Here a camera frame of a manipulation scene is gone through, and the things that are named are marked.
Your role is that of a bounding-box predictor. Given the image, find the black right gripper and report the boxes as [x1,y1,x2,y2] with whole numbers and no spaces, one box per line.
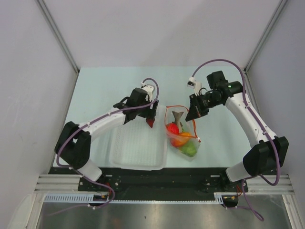
[186,92,222,121]

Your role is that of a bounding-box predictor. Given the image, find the dark red toy fruit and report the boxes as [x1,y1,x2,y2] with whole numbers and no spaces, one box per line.
[146,118,155,128]

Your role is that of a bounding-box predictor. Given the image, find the grey toy fish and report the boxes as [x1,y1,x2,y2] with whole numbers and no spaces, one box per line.
[172,111,184,132]

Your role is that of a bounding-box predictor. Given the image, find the red toy apple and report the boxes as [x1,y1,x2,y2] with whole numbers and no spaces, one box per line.
[165,123,180,135]

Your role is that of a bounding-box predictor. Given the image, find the clear zip top bag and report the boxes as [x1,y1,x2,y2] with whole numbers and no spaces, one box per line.
[164,105,201,160]

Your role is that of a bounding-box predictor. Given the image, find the red orange toy mango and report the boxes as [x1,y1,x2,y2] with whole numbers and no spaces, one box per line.
[170,132,192,147]

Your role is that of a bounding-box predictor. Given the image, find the green custard apple toy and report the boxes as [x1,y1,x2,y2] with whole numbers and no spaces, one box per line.
[179,141,197,157]

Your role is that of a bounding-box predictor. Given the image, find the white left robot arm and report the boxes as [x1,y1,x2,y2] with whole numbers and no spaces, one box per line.
[54,84,159,191]

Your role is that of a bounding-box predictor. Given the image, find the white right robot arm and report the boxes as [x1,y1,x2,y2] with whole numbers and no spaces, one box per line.
[186,71,289,191]

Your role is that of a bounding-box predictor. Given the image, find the white perforated plastic basket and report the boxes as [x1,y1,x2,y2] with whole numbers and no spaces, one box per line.
[109,105,167,171]

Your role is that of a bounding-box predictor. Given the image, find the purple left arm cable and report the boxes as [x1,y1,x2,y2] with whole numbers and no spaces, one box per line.
[56,78,160,167]

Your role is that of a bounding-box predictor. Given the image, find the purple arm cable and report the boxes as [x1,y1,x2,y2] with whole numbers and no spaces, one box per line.
[192,59,281,186]
[56,78,160,167]

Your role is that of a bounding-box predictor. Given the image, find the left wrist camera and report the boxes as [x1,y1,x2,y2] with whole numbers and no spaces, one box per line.
[141,82,155,102]

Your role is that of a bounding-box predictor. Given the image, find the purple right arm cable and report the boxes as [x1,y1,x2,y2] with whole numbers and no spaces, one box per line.
[192,59,281,186]

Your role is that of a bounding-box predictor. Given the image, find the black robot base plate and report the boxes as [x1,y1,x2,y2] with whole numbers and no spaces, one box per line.
[78,167,248,201]

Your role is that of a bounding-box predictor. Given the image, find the white slotted cable duct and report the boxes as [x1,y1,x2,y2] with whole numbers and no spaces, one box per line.
[44,193,93,203]

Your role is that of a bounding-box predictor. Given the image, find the aluminium frame rail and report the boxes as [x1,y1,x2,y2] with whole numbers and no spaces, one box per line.
[35,0,80,75]

